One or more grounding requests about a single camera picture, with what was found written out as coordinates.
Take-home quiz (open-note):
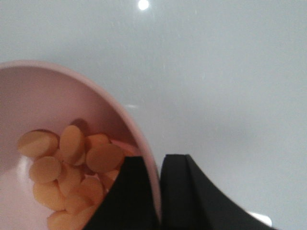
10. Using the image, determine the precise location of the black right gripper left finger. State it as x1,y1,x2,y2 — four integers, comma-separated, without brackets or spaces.
84,157,160,230

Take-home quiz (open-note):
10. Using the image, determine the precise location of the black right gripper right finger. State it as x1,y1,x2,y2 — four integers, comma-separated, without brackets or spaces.
160,154,271,230

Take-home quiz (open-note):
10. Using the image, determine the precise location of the pink bowl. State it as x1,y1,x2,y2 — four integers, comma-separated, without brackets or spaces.
0,60,161,230

